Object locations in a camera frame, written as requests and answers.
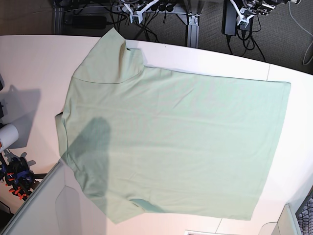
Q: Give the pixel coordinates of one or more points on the black device left edge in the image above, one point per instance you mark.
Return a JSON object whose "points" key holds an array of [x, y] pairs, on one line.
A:
{"points": [[3, 104]]}

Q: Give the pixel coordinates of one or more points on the grey panel bottom right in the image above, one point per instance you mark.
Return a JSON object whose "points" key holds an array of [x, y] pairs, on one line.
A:
{"points": [[292, 222]]}

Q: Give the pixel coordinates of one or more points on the grey partition panel left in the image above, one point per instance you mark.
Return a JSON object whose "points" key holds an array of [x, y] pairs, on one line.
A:
{"points": [[52, 209]]}

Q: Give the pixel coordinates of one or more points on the light green T-shirt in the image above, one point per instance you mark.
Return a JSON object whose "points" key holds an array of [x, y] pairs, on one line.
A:
{"points": [[142, 139]]}

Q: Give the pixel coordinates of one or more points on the blue orange clamp pile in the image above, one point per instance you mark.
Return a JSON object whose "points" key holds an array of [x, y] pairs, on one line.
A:
{"points": [[18, 176]]}

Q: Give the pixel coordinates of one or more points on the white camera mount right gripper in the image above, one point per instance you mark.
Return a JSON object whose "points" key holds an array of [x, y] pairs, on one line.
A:
{"points": [[137, 8]]}

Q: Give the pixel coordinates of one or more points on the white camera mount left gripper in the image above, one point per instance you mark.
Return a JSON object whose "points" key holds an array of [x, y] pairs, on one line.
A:
{"points": [[245, 10]]}

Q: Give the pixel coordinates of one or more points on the black power adapter right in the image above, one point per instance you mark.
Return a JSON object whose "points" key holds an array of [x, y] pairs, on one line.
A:
{"points": [[229, 24]]}

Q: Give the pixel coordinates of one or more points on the grey aluminium table leg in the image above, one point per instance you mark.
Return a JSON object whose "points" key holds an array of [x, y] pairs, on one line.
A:
{"points": [[193, 12]]}

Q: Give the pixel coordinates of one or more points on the black power strip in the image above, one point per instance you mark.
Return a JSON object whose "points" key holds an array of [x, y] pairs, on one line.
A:
{"points": [[167, 7]]}

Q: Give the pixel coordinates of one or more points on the white cylinder with logo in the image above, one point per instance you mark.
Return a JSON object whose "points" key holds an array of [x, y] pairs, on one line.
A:
{"points": [[8, 136]]}

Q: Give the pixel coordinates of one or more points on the white camera mount gripper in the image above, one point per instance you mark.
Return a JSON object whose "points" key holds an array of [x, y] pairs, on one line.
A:
{"points": [[245, 10], [137, 8]]}

